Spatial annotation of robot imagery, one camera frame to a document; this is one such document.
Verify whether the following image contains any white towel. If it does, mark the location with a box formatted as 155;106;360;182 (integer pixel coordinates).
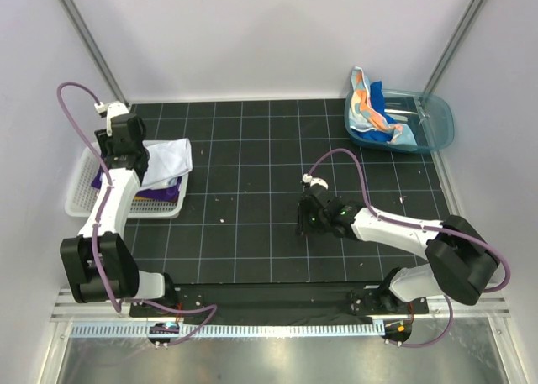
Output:
141;139;193;186

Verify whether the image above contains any light blue bear towel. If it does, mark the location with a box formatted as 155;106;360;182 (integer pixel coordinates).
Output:
140;176;182;191

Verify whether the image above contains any orange patterned towel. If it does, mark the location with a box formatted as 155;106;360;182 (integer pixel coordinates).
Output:
348;66;417;150

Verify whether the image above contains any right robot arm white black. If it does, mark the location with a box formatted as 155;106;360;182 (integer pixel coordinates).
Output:
298;183;500;313

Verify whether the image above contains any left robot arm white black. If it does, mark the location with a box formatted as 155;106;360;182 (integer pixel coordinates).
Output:
60;110;178;317

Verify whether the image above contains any purple folded towel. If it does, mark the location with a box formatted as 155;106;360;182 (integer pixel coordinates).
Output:
91;171;184;203

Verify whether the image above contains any white plastic basket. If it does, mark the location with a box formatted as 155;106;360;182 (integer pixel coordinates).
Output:
64;148;189;219

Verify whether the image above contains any black grid mat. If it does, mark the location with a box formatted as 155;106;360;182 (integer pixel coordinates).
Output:
125;99;452;283

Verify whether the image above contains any dark blue towel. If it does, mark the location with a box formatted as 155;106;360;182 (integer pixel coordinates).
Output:
350;81;396;143

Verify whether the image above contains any teal plastic bowl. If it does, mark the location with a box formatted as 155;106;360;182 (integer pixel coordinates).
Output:
344;89;455;155

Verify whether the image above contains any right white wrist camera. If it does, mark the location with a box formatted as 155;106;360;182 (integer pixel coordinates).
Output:
301;174;329;190

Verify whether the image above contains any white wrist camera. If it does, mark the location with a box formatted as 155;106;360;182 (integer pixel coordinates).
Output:
301;174;329;190
94;101;129;136

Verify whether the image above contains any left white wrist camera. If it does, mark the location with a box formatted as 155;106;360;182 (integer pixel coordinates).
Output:
94;101;129;136

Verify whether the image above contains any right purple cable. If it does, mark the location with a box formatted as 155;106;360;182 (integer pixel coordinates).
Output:
309;148;513;348

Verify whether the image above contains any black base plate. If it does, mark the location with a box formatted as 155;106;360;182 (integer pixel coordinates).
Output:
154;281;429;326

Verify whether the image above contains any left aluminium frame post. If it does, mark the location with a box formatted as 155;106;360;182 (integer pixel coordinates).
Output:
58;0;129;103

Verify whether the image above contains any aluminium frame post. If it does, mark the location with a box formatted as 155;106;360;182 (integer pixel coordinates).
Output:
58;0;129;103
423;0;488;95

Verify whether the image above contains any white slotted cable duct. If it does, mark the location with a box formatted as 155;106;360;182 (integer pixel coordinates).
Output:
70;320;385;340

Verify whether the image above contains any aluminium rail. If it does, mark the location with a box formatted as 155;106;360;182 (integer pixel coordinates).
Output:
50;289;510;322

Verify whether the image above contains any right aluminium frame post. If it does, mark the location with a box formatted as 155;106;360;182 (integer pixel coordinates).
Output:
423;0;488;95

